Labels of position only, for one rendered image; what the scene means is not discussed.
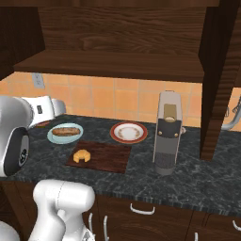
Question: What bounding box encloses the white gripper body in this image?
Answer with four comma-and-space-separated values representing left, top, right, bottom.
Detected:
51, 98, 68, 118

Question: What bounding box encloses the golden croissant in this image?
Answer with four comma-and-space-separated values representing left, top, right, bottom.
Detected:
72, 149, 92, 164

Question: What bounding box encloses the dark wood cutting board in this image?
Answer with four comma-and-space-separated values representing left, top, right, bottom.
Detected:
65, 140, 133, 174

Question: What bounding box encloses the dark wood cabinet door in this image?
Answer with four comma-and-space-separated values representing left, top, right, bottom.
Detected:
198, 0, 241, 162
0, 0, 47, 81

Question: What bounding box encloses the brown baguette pastry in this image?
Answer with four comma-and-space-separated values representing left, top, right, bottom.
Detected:
51, 126, 81, 137

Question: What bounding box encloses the red rimmed white plate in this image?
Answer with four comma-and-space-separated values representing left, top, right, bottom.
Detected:
109, 120, 149, 145

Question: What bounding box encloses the grey coffee machine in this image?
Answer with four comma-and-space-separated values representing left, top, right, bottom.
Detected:
152, 90, 187, 176

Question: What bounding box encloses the dark wood drawer front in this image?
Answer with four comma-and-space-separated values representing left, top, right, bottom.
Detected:
95, 193, 196, 227
191, 209, 241, 234

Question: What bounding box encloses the silver sink tap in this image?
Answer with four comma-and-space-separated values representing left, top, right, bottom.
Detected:
220, 96, 241, 133

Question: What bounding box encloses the white wall socket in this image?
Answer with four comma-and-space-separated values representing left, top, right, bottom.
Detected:
31, 72, 46, 89

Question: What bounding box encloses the dark wood wall cabinet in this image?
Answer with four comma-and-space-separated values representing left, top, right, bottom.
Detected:
12, 0, 220, 84

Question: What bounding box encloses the white drawer handle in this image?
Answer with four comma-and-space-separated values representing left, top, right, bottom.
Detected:
232, 219, 241, 233
129, 202, 156, 217

